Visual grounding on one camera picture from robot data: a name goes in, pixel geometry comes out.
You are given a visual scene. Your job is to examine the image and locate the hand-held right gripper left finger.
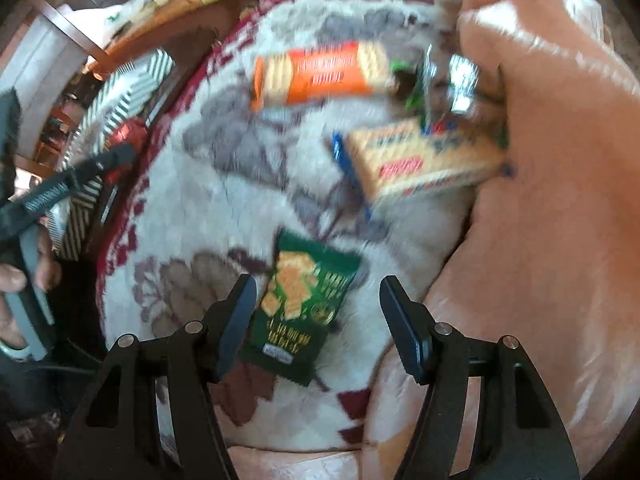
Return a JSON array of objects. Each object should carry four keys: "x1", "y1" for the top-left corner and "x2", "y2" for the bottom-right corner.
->
[{"x1": 52, "y1": 274, "x2": 258, "y2": 480}]

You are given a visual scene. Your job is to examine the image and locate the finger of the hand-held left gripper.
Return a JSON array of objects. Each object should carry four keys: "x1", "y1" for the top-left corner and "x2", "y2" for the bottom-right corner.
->
[{"x1": 0, "y1": 144, "x2": 139, "y2": 233}]

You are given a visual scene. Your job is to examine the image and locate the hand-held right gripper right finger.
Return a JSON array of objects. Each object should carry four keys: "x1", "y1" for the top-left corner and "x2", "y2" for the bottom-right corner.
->
[{"x1": 379, "y1": 276, "x2": 581, "y2": 480}]

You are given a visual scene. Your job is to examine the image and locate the white box with striped rim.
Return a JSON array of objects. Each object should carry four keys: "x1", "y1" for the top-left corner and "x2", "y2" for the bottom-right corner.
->
[{"x1": 50, "y1": 47, "x2": 177, "y2": 262}]

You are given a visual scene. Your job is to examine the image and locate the person's left hand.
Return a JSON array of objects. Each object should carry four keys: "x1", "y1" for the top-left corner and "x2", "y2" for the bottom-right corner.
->
[{"x1": 0, "y1": 232, "x2": 63, "y2": 356}]

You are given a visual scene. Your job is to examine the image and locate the floral blanket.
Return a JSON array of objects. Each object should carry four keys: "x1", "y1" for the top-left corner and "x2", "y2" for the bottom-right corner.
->
[{"x1": 95, "y1": 0, "x2": 503, "y2": 455}]

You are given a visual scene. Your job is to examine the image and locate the beige blue biscuit packet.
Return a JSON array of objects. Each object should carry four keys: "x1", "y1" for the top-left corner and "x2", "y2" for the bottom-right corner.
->
[{"x1": 331, "y1": 117, "x2": 517, "y2": 222}]

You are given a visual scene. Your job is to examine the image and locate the pink blanket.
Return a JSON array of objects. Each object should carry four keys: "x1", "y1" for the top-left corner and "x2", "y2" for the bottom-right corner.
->
[{"x1": 227, "y1": 0, "x2": 640, "y2": 480}]

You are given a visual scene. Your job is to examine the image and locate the green foil snack packet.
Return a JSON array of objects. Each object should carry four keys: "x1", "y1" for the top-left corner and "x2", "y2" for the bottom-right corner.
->
[{"x1": 402, "y1": 46, "x2": 437, "y2": 127}]

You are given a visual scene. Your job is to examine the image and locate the silver foil snack packet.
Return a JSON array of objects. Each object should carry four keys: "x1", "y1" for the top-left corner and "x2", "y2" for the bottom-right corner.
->
[{"x1": 446, "y1": 54, "x2": 482, "y2": 115}]

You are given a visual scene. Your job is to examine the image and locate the orange biscuit packet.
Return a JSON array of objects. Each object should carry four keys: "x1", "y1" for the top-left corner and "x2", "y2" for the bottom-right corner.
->
[{"x1": 250, "y1": 41, "x2": 397, "y2": 112}]

